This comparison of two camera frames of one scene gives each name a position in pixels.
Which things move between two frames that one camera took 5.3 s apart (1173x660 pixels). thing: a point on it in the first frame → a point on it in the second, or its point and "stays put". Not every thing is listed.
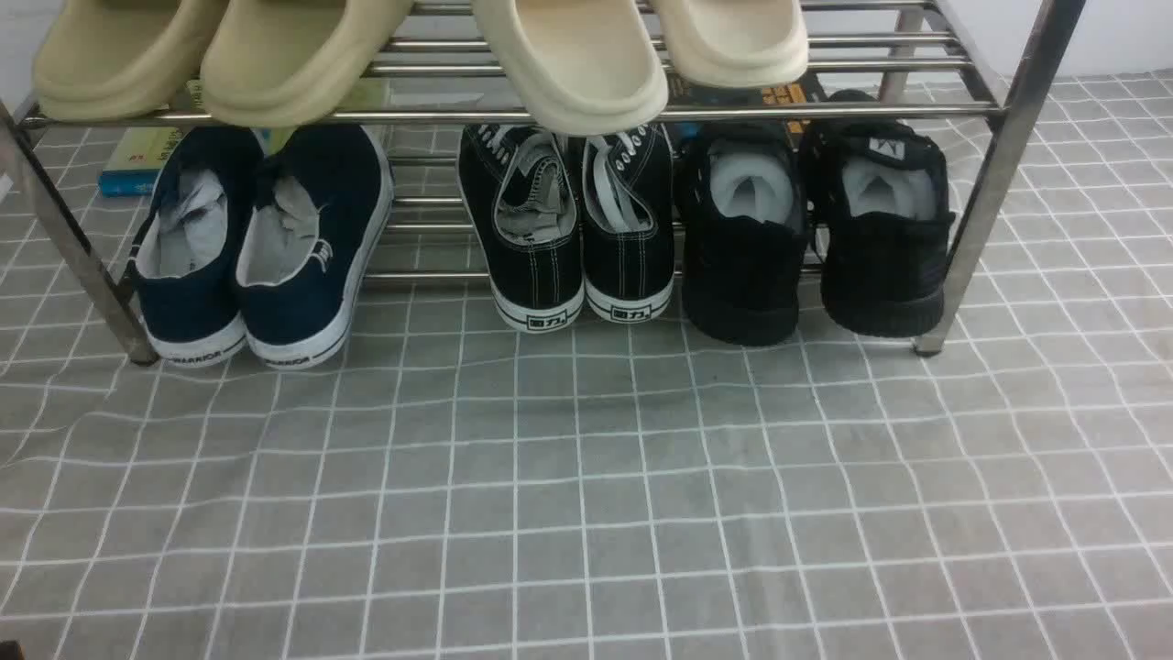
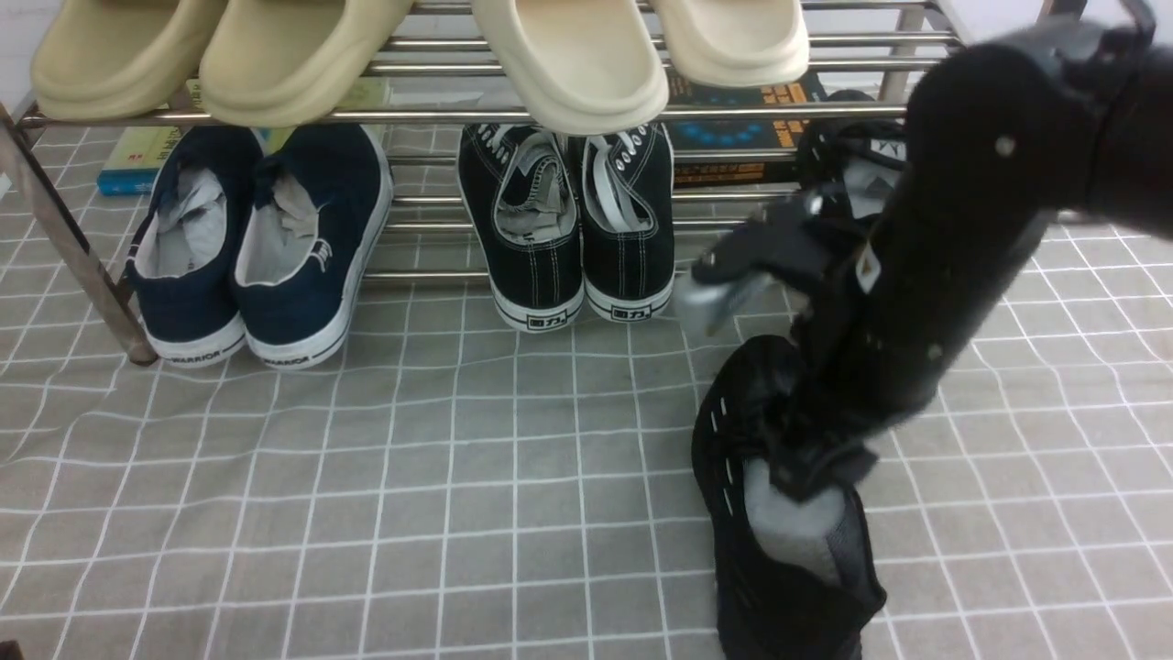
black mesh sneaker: x=745 y=214 → x=796 y=578
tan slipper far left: x=119 y=60 stays put
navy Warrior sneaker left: x=187 y=266 stays put
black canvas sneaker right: x=628 y=224 stays put
